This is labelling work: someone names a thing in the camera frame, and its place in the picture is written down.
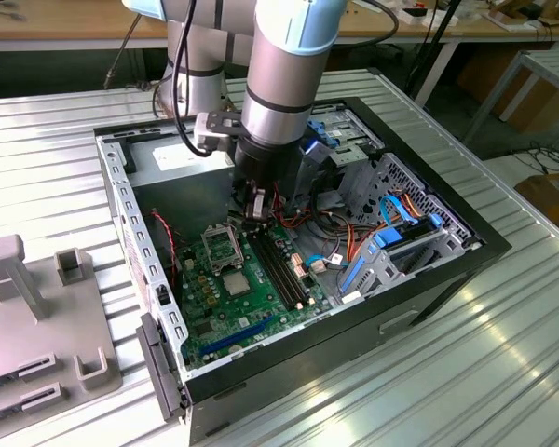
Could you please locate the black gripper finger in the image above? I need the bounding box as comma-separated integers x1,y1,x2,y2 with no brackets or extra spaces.
240,180,258,229
256,184,275,229

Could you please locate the silver CPU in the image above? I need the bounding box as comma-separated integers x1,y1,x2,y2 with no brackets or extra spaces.
222,271,252,297

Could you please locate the CPU socket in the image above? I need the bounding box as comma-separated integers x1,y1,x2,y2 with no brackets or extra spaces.
217,267,258,302

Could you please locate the metal socket cover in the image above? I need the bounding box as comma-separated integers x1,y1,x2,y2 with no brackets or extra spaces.
199,223,244,272

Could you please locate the blue drive bay latch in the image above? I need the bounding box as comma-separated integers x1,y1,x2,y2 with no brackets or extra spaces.
307,118,339,151

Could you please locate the grey power supply unit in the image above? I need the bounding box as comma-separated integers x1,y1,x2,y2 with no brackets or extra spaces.
125,132,237,243

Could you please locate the black RAM slot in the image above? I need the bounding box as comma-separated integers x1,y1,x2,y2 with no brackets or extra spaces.
260,227,309,308
250,231,295,312

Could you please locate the silver drive cage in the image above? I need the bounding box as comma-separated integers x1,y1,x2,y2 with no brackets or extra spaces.
297,109,386,221

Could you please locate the green motherboard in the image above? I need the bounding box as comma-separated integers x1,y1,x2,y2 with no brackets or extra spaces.
174,218,336,369

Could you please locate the blue disk carrier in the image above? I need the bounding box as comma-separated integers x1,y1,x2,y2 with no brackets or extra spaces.
372,213,444,252

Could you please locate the blue expansion slot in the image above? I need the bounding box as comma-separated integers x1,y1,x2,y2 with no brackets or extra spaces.
198,315,276,356

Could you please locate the silver disk bay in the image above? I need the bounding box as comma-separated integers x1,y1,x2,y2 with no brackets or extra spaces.
339,227,479,299

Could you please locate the black open PC case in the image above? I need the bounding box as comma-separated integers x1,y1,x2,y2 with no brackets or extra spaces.
92,96,513,446

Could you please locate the grey case side latch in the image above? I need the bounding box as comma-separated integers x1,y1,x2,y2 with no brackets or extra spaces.
134,312,191,424

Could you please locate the black tripod leg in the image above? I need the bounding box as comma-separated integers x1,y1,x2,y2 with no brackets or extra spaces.
407,0,462,102

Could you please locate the small white box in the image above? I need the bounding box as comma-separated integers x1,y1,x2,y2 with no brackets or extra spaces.
397,7,460,27

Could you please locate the grey parts rack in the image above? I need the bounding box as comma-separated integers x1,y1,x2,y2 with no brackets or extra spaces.
0,235,125,427

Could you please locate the long wooden desk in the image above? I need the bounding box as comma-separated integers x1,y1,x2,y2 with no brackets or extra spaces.
0,0,559,53

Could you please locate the cardboard tray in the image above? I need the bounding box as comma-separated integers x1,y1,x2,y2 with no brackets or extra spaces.
482,4,539,32

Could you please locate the cardboard box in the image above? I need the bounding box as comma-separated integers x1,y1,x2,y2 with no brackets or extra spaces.
514,170,559,234

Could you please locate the orange power wire bundle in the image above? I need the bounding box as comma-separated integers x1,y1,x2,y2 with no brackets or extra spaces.
272,179,429,266

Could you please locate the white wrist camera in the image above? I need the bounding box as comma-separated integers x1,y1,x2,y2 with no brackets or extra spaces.
301,137,331,164

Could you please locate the white wire plug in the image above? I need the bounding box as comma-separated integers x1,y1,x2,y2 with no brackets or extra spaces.
306,253,345,276

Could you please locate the red black twisted wire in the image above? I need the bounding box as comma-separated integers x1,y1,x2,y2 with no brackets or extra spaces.
149,210,184,280

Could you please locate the black camera cable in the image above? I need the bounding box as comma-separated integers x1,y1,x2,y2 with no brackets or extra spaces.
170,0,215,158

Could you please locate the blue disk bay handle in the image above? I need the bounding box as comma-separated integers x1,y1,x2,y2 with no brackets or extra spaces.
338,251,370,295

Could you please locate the blue SATA wire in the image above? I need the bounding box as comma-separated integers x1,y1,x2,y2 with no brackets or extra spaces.
379,194,418,229

